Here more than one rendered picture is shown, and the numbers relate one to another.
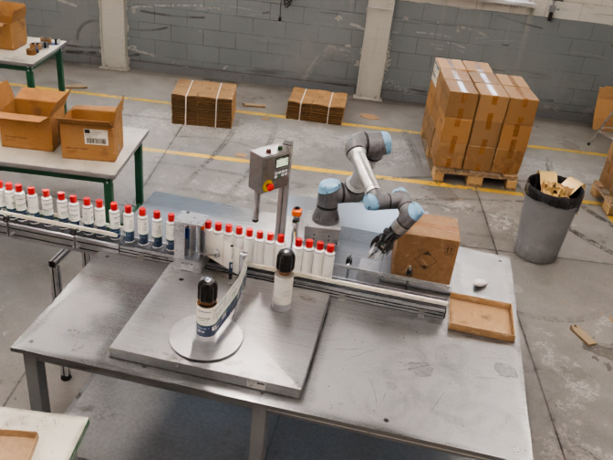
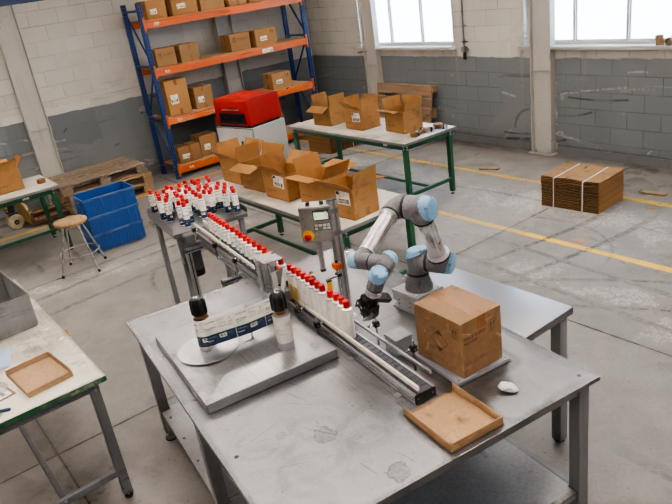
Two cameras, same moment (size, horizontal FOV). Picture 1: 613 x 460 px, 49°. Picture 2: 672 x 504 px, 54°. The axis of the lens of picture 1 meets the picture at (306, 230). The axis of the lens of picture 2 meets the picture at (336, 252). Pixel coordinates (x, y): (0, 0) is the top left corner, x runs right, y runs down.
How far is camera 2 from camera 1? 2.65 m
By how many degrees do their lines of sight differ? 49
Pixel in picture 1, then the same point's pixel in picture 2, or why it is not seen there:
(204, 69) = (627, 155)
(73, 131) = (329, 192)
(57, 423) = (90, 372)
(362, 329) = (330, 386)
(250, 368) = (201, 378)
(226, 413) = not seen: hidden behind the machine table
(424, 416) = (266, 469)
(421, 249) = (433, 327)
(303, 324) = (280, 363)
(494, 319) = (466, 425)
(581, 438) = not seen: outside the picture
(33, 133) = (315, 193)
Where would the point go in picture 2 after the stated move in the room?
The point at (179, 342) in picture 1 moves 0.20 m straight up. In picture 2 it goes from (188, 346) to (179, 311)
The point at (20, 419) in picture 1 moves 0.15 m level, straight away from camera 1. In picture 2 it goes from (81, 362) to (100, 348)
